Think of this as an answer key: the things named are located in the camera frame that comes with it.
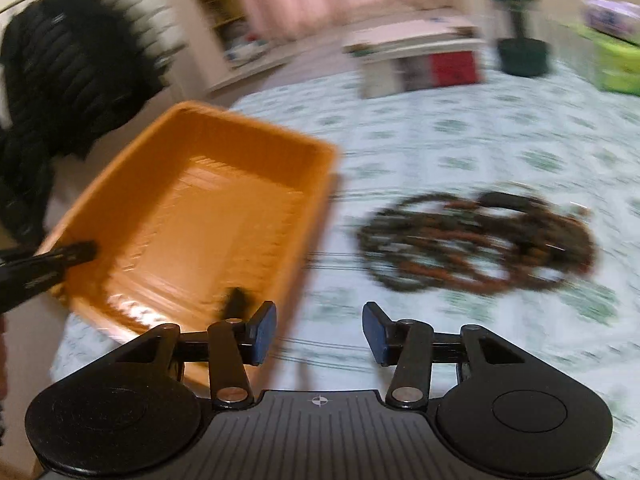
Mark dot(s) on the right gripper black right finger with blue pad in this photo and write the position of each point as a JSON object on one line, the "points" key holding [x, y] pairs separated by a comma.
{"points": [[412, 347]]}

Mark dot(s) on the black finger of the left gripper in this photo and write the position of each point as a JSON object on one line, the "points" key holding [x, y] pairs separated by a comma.
{"points": [[25, 275]]}

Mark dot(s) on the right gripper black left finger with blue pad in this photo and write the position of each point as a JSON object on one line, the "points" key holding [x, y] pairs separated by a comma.
{"points": [[228, 347]]}

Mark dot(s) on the orange plastic tray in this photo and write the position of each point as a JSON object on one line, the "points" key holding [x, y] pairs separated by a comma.
{"points": [[202, 202]]}

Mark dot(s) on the black padded jacket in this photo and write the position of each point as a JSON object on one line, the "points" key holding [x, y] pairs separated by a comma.
{"points": [[71, 72]]}

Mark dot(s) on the green patterned bed sheet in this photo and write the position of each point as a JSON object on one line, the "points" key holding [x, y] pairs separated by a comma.
{"points": [[505, 212]]}

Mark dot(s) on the white box with red side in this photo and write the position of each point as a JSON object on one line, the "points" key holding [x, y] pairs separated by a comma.
{"points": [[416, 55]]}

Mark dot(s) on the yellow bookshelf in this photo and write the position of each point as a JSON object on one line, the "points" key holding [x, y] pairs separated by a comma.
{"points": [[230, 25]]}

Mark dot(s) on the green plastic box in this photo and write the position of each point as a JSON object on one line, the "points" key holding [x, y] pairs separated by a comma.
{"points": [[610, 64]]}

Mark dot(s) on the purple patterned pouch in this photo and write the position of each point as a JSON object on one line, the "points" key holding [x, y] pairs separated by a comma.
{"points": [[619, 19]]}

